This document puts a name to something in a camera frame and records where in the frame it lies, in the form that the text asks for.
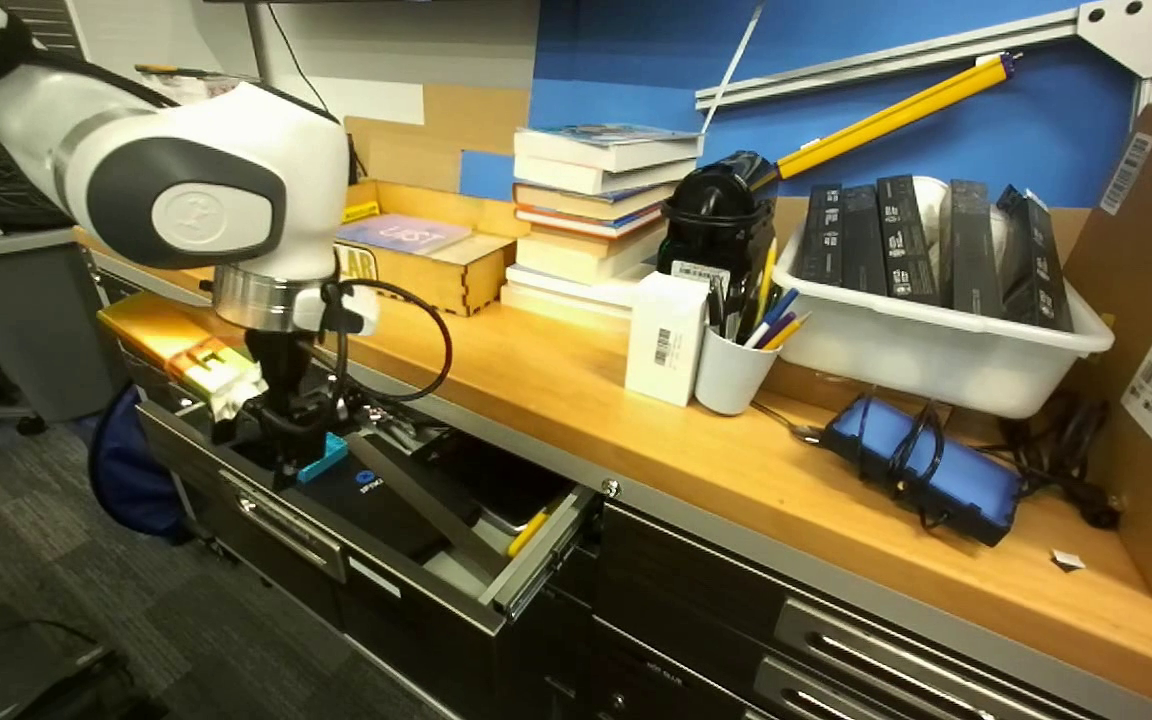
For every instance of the yellow pencil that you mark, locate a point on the yellow pencil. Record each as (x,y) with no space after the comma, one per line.
(765,283)

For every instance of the black crumpled bag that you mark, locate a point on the black crumpled bag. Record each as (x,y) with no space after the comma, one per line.
(716,212)

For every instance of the book with blue-grey cover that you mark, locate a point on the book with blue-grey cover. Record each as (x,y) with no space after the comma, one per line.
(600,140)

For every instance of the blue pen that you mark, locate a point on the blue pen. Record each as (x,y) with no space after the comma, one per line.
(778,309)

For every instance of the black floor case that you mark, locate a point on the black floor case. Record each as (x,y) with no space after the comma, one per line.
(18,675)

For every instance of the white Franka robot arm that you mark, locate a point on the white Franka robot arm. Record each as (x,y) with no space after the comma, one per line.
(203,201)

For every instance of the white upright carton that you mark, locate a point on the white upright carton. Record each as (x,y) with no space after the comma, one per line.
(665,342)

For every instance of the orange pen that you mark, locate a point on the orange pen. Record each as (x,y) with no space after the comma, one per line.
(787,334)

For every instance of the black drawer cabinet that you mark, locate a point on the black drawer cabinet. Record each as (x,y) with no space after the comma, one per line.
(683,601)

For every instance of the white pen cup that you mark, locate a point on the white pen cup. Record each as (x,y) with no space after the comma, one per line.
(733,374)

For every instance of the thin red-edged book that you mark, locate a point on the thin red-edged book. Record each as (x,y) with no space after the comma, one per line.
(577,223)

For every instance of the gold wrist camera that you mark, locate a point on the gold wrist camera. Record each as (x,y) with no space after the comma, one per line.
(179,351)

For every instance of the aluminium rail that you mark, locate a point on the aluminium rail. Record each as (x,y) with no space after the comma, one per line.
(896,49)

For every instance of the laser-cut wooden box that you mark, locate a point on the laser-cut wooden box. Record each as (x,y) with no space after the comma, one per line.
(443,277)

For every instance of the grey side table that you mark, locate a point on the grey side table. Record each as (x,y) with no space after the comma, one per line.
(18,334)

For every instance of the silver measuring tool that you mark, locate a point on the silver measuring tool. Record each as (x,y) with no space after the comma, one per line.
(438,514)

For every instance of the thick cream book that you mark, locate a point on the thick cream book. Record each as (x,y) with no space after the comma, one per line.
(581,252)

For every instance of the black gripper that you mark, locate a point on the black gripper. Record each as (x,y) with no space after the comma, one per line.
(291,392)

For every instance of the open black metal drawer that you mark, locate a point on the open black metal drawer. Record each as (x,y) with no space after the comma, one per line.
(281,532)

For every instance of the blue power brick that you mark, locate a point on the blue power brick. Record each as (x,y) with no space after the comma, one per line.
(963,484)

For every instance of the thin tan book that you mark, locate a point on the thin tan book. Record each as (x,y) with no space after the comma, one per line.
(581,201)

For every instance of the small white scrap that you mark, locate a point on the small white scrap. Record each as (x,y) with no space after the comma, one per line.
(1064,560)

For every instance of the black box with blue logo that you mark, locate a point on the black box with blue logo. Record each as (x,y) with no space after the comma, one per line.
(370,505)

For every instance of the thick white book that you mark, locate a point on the thick white book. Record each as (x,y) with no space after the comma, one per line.
(597,173)

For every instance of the dark blue bag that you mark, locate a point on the dark blue bag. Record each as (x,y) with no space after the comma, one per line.
(139,466)

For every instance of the black slim box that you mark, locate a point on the black slim box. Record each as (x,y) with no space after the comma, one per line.
(822,233)
(906,241)
(970,247)
(1039,262)
(866,237)

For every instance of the small yellow tool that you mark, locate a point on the small yellow tool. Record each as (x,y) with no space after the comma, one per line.
(529,529)

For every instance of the yellow bar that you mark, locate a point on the yellow bar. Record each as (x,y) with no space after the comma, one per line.
(896,116)

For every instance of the white plastic bin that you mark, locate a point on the white plastic bin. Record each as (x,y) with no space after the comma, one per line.
(920,352)

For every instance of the brown cardboard box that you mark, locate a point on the brown cardboard box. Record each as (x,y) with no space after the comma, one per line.
(1141,334)

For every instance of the wide white book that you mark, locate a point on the wide white book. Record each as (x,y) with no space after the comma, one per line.
(561,295)

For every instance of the purple-blue flat book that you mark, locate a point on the purple-blue flat book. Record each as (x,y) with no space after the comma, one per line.
(400,233)

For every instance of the perforated metal bracket plate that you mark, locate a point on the perforated metal bracket plate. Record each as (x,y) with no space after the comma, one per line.
(1136,35)

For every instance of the small blue block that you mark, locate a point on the small blue block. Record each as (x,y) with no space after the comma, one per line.
(326,463)

